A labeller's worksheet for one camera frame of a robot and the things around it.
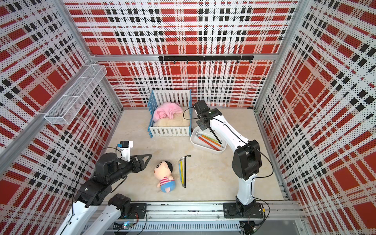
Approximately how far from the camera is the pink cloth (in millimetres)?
992

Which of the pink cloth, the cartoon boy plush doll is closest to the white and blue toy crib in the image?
the pink cloth

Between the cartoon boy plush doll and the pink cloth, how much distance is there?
0.33 metres

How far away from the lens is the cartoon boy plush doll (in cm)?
77
